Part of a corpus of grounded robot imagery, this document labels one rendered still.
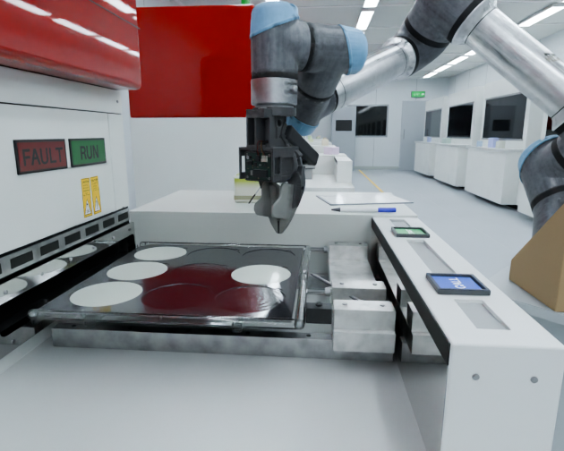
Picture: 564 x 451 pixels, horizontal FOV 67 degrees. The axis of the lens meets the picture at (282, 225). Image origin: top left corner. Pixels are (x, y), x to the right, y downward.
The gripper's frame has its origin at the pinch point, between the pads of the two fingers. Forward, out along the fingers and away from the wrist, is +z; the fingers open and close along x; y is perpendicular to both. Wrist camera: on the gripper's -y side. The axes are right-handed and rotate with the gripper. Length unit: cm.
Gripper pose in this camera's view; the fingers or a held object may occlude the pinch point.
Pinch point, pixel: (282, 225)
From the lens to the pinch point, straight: 75.0
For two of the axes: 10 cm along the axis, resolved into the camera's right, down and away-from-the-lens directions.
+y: -5.9, 1.7, -7.9
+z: 0.0, 9.8, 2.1
